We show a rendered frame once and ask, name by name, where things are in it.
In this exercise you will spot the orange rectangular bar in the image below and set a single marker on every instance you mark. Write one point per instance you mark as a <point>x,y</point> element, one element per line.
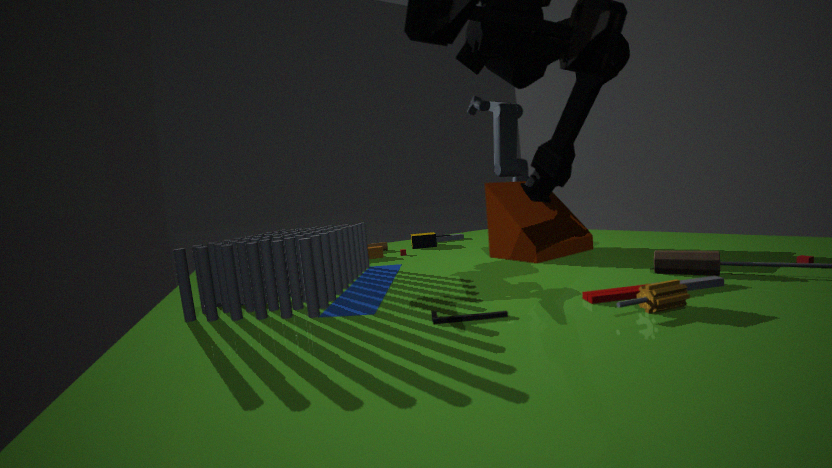
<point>375,252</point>

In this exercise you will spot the blue flat strip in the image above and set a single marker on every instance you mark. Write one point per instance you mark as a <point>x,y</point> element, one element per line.
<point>365,295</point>

